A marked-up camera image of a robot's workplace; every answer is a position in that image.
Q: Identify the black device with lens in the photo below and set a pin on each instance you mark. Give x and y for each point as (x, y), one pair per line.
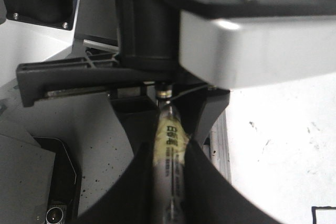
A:
(64, 193)

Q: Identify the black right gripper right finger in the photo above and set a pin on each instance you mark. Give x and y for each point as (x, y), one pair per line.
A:
(210, 198)

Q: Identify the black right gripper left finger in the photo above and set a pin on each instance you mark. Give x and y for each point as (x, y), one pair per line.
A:
(129, 200)

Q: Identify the white whiteboard marker with tape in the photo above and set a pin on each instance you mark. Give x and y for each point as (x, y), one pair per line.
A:
(168, 168)

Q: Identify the white whiteboard with aluminium frame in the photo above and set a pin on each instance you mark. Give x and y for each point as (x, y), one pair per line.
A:
(278, 140)

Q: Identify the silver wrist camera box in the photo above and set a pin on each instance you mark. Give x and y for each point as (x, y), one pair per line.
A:
(246, 52)

